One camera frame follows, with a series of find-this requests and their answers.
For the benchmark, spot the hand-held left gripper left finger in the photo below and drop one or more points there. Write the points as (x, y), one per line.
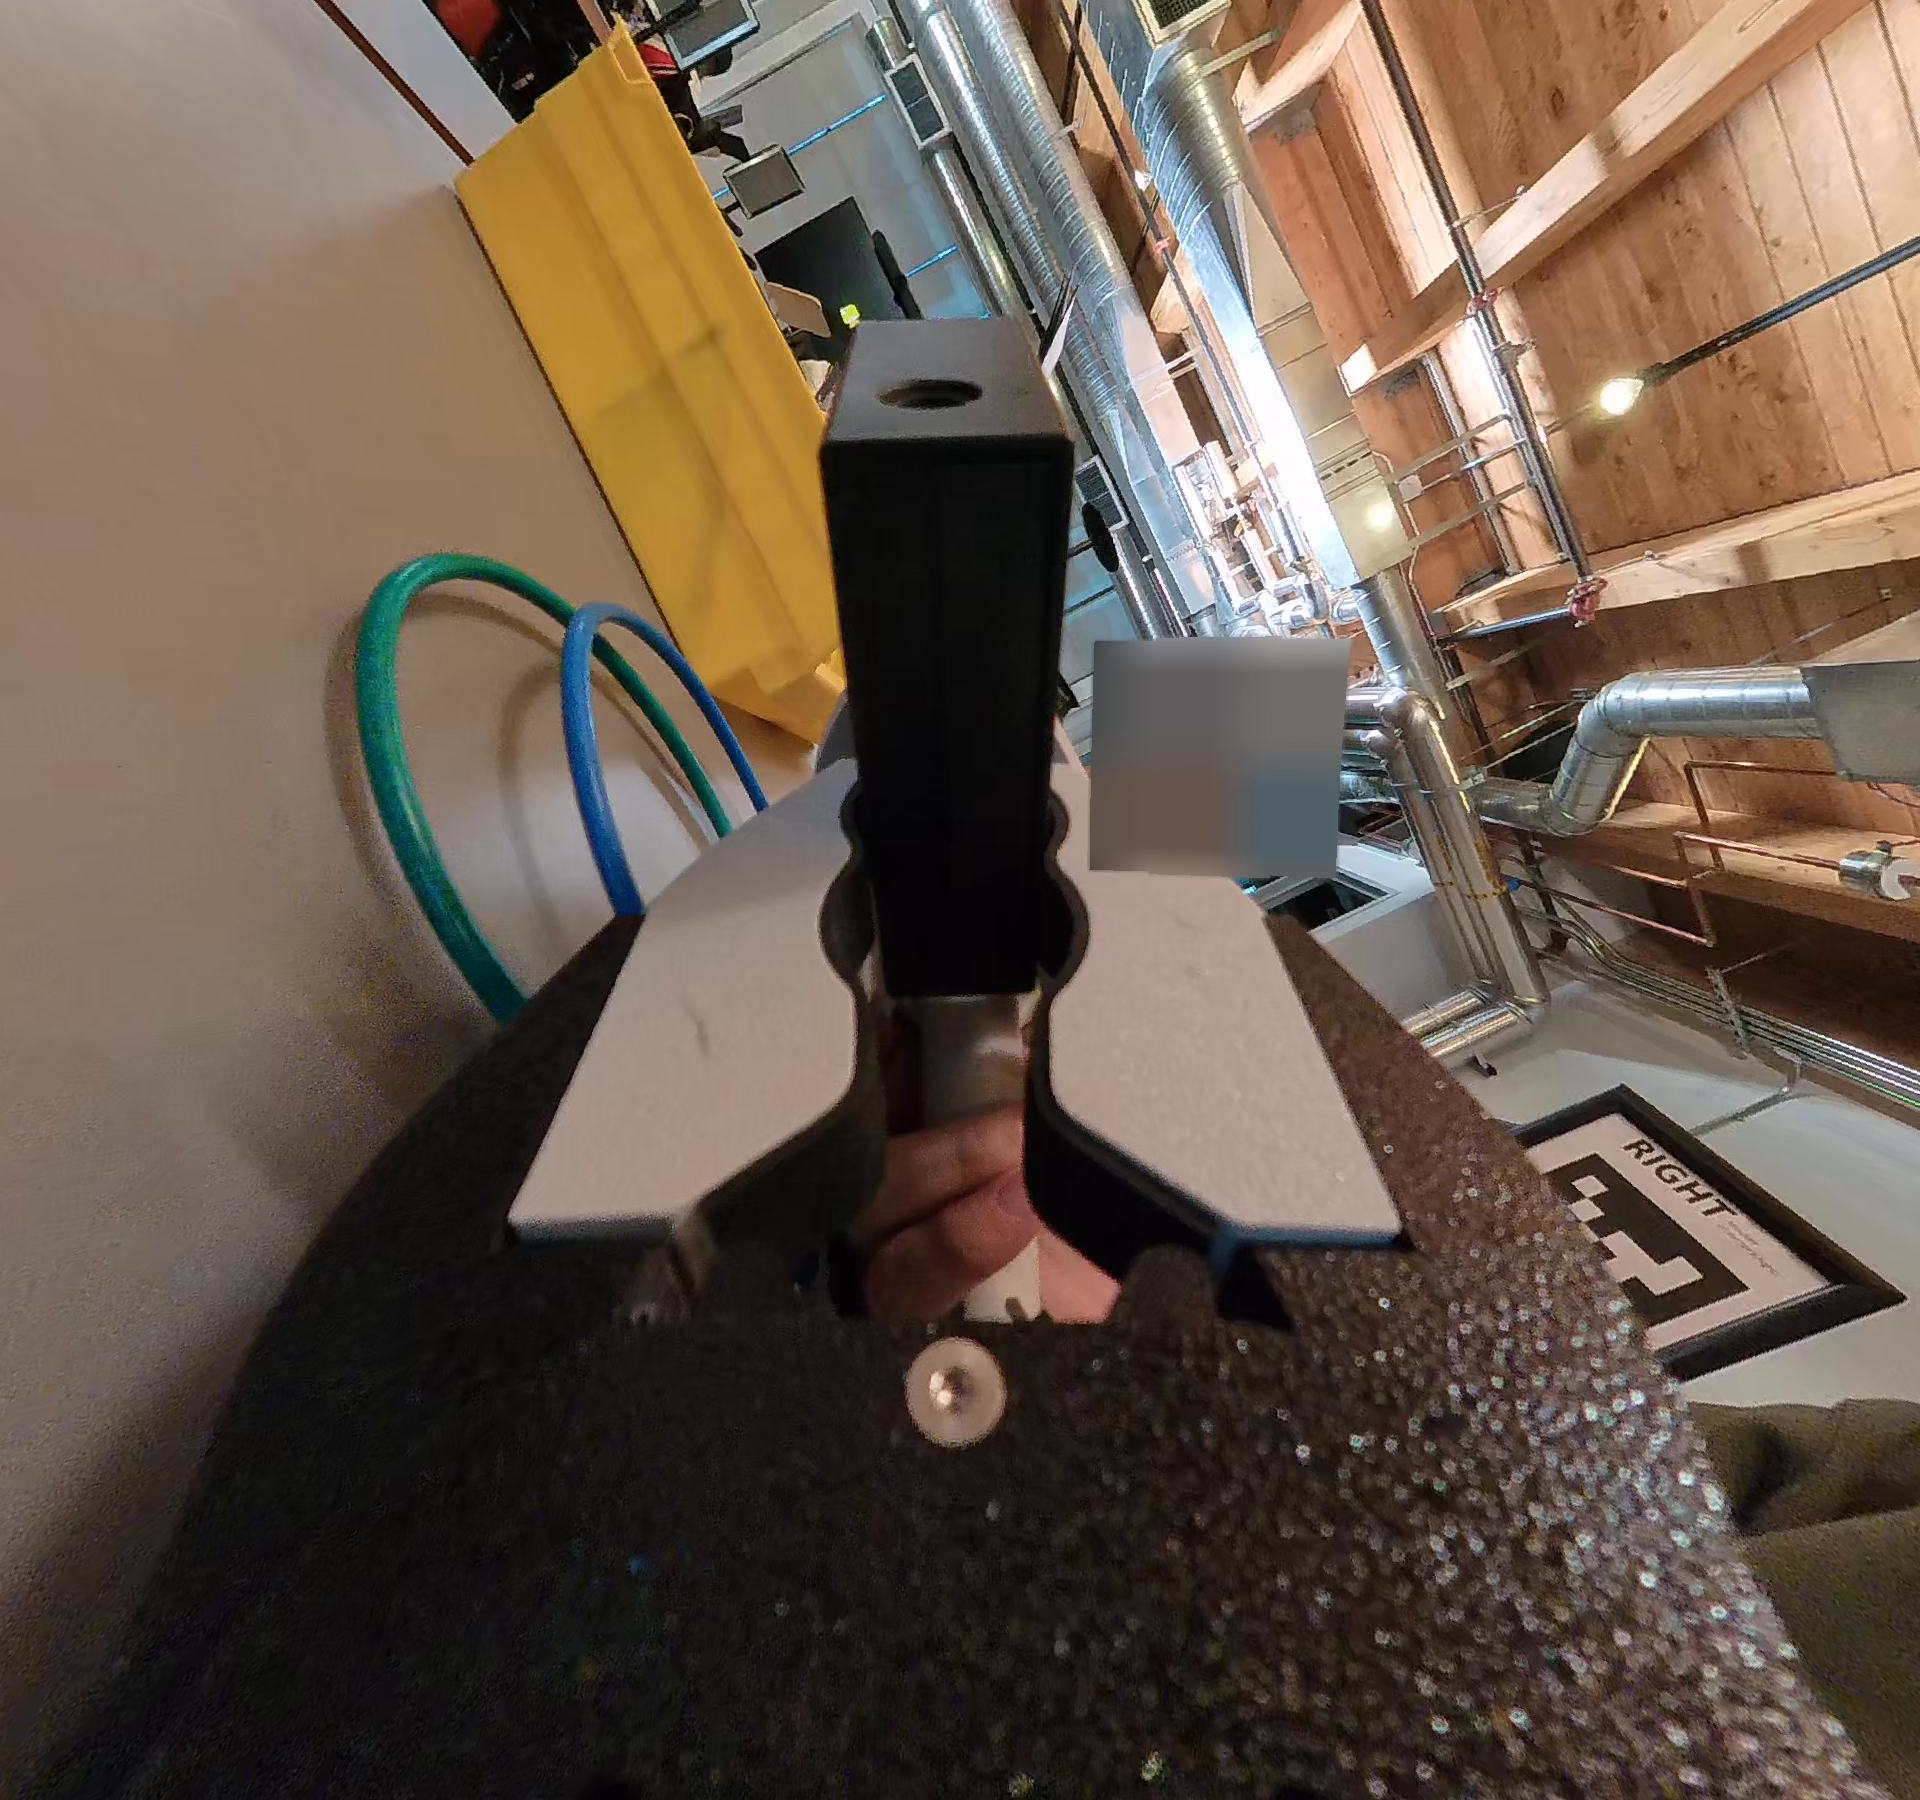
(704, 1049)

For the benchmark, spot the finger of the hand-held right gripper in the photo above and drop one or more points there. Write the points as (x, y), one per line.
(968, 1058)

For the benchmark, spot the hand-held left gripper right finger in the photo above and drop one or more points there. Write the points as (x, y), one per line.
(1203, 1066)

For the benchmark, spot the yellow plastic bin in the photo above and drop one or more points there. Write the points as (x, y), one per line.
(646, 374)

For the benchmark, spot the person's right forearm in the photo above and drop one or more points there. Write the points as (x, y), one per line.
(1815, 1471)

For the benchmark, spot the person's right hand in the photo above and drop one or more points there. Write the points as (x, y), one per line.
(946, 1200)

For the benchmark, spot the white paper tag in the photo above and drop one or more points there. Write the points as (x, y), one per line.
(1057, 323)

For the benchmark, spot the ceiling lamp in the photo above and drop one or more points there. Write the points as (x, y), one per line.
(1618, 395)

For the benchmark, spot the silver elbow duct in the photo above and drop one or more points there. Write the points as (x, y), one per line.
(1650, 721)

